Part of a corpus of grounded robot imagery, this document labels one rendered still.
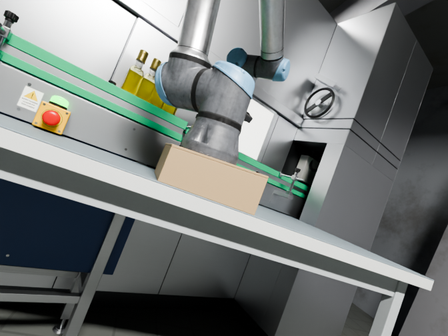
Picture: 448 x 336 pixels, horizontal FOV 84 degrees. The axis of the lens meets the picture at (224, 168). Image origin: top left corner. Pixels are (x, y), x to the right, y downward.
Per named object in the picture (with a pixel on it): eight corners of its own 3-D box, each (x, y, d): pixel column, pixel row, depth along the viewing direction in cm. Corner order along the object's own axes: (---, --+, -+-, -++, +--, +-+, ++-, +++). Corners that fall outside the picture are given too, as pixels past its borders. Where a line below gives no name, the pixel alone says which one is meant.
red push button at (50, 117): (63, 115, 68) (63, 114, 66) (57, 128, 68) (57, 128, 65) (46, 108, 66) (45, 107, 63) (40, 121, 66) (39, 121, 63)
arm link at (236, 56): (257, 47, 84) (265, 65, 94) (229, 44, 88) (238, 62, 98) (250, 68, 83) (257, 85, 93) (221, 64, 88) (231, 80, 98)
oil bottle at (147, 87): (136, 127, 103) (155, 80, 104) (139, 127, 98) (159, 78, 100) (123, 121, 100) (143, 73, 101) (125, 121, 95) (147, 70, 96)
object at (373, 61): (345, 173, 208) (379, 76, 213) (393, 181, 177) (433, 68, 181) (293, 140, 170) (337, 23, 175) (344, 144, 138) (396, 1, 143)
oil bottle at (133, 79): (123, 121, 100) (143, 72, 101) (125, 121, 95) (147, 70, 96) (108, 114, 96) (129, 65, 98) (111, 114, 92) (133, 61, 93)
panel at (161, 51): (254, 163, 155) (273, 113, 157) (257, 163, 152) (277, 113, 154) (107, 91, 106) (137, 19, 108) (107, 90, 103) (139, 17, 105)
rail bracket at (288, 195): (272, 203, 142) (286, 167, 143) (295, 212, 128) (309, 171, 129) (267, 201, 139) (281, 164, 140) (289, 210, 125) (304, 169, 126)
